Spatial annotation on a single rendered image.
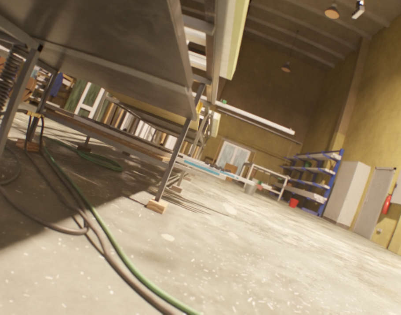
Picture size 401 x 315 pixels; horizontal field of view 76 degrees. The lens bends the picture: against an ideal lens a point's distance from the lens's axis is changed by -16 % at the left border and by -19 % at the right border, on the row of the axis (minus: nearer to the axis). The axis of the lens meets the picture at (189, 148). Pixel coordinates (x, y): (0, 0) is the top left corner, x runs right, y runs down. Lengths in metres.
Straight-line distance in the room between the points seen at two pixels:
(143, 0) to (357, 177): 9.57
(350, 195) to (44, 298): 9.46
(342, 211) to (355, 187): 0.84
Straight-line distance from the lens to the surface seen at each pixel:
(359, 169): 9.86
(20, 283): 0.67
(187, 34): 1.36
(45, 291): 0.67
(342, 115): 13.12
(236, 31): 1.16
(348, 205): 9.79
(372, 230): 8.87
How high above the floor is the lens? 0.37
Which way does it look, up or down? 1 degrees up
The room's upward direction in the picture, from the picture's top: 22 degrees clockwise
